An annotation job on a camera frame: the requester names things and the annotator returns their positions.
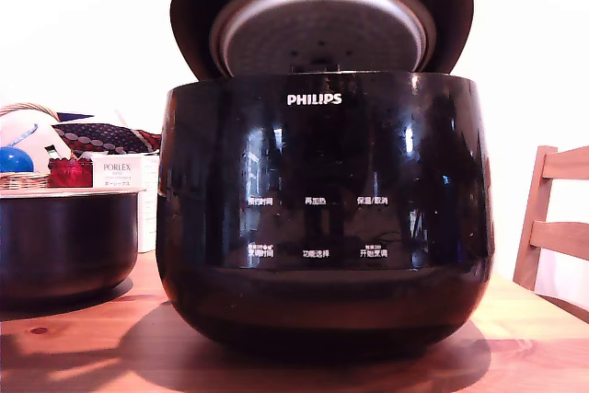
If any blue ball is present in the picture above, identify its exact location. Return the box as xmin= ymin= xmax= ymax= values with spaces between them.
xmin=0 ymin=145 xmax=35 ymax=174

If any white Porlex box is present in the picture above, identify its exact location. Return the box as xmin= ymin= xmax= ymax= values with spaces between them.
xmin=90 ymin=153 xmax=148 ymax=191

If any white bag with blue print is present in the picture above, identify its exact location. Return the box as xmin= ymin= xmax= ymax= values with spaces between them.
xmin=0 ymin=110 xmax=75 ymax=173

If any black inner cooking pot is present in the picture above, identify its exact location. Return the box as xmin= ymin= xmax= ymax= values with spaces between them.
xmin=0 ymin=188 xmax=142 ymax=306

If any black Philips rice cooker body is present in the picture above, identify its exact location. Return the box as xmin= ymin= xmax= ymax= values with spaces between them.
xmin=155 ymin=71 xmax=496 ymax=357

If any red glass jar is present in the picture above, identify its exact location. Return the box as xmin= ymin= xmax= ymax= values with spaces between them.
xmin=47 ymin=156 xmax=93 ymax=189

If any wooden chair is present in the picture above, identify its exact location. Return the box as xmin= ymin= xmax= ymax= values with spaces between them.
xmin=512 ymin=144 xmax=589 ymax=309

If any white printed carton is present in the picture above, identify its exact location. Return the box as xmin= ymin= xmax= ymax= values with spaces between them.
xmin=137 ymin=156 xmax=161 ymax=254

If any wicker basket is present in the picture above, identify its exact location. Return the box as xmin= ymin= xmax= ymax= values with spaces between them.
xmin=0 ymin=101 xmax=64 ymax=191

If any dark patterned cloth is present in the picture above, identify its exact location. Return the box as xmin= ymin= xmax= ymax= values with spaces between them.
xmin=51 ymin=121 xmax=162 ymax=157

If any grey metal inner lid plate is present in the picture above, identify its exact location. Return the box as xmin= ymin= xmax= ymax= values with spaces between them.
xmin=210 ymin=0 xmax=437 ymax=77

